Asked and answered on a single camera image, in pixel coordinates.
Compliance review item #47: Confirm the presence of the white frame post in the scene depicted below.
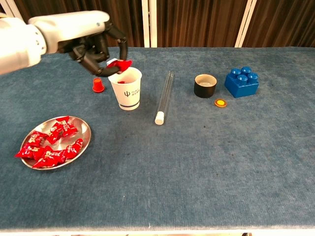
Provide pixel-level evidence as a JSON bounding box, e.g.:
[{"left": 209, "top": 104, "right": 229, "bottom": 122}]
[
  {"left": 234, "top": 0, "right": 258, "bottom": 48},
  {"left": 141, "top": 0, "right": 151, "bottom": 48},
  {"left": 149, "top": 0, "right": 158, "bottom": 48},
  {"left": 0, "top": 0, "right": 28, "bottom": 20}
]

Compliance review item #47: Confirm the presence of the dark brown pleated curtain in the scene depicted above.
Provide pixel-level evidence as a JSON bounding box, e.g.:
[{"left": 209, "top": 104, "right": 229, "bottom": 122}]
[
  {"left": 157, "top": 0, "right": 250, "bottom": 48},
  {"left": 242, "top": 0, "right": 315, "bottom": 48},
  {"left": 12, "top": 0, "right": 145, "bottom": 48}
]

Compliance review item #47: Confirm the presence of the black round container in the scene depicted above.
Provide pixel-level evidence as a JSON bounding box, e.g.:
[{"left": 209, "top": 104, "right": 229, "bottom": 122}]
[{"left": 193, "top": 74, "right": 218, "bottom": 99}]

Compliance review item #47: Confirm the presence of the blue felt table cloth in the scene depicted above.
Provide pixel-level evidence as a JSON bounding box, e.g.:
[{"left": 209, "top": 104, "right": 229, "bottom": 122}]
[{"left": 0, "top": 46, "right": 315, "bottom": 233}]

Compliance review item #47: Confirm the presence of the small red plastic cap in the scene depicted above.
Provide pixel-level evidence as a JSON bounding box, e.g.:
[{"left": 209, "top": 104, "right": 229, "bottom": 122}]
[{"left": 92, "top": 78, "right": 105, "bottom": 93}]

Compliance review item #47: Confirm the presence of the blue building brick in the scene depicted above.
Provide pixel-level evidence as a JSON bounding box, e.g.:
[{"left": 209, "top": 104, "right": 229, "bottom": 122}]
[{"left": 224, "top": 66, "right": 260, "bottom": 99}]

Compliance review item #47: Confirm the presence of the orange round button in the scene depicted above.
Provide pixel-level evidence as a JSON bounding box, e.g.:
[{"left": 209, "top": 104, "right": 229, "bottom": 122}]
[{"left": 214, "top": 98, "right": 228, "bottom": 109}]

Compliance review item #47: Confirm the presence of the white paper cup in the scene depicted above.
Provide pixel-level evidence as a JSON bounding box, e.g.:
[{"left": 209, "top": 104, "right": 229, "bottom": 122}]
[{"left": 108, "top": 66, "right": 143, "bottom": 111}]

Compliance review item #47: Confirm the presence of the round metal plate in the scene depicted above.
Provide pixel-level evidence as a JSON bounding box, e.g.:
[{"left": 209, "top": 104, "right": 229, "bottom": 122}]
[{"left": 21, "top": 116, "right": 92, "bottom": 171}]

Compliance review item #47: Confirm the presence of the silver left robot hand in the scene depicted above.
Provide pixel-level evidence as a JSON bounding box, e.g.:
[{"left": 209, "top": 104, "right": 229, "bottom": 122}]
[{"left": 28, "top": 10, "right": 128, "bottom": 77}]

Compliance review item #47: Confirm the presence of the glass test tube white stopper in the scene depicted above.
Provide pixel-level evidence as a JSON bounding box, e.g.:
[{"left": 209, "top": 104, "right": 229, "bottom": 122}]
[{"left": 154, "top": 70, "right": 175, "bottom": 126}]

